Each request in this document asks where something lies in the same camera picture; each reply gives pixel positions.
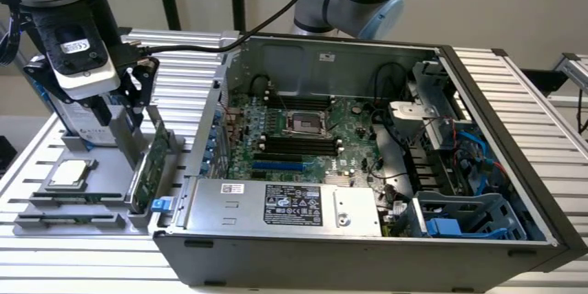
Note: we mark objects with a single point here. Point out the black table bracket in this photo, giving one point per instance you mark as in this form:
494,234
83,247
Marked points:
544,80

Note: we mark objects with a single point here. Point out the blue case latch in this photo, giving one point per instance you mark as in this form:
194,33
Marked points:
160,205

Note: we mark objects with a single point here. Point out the black open PC case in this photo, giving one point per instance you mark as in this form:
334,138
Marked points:
350,259

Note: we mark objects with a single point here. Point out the blue plastic disk bay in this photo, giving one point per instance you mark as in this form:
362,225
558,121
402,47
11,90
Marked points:
487,215

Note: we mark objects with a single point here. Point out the aluminium side table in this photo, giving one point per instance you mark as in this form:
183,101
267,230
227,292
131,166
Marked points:
572,73

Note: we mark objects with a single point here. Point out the metal disk bay cage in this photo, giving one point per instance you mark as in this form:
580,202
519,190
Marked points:
427,115

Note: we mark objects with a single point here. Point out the grey power supply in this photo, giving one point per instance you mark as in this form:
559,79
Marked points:
258,211

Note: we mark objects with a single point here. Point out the short black expansion slot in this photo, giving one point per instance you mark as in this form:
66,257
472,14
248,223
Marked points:
271,174

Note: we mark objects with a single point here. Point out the green motherboard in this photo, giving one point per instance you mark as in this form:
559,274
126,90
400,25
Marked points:
354,149

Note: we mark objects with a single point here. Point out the green graphics card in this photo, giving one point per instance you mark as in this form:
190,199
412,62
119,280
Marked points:
154,156

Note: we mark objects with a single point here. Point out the black RAM slot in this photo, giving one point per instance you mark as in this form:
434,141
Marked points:
300,141
299,95
300,136
300,146
299,106
300,151
299,98

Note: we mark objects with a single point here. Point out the grey optical drive bay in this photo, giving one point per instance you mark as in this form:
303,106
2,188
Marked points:
430,80

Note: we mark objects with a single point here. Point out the silver chipset heat sink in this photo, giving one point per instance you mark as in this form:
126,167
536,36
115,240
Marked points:
344,180

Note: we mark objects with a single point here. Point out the metal CPU socket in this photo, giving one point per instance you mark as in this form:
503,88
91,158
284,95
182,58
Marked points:
307,122

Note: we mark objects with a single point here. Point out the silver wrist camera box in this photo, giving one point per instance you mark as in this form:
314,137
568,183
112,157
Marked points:
84,77

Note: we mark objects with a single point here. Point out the grey parts rack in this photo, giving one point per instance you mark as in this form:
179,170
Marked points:
106,177

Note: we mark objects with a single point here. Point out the blue expansion slot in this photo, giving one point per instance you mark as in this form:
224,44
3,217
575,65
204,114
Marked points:
278,166

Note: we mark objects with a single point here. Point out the silver hard disk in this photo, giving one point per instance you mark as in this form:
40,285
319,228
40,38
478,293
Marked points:
84,125

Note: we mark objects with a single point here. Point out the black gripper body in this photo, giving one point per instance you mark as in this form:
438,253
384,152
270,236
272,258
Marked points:
103,22

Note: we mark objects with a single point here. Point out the silver CPU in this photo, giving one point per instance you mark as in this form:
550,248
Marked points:
71,173

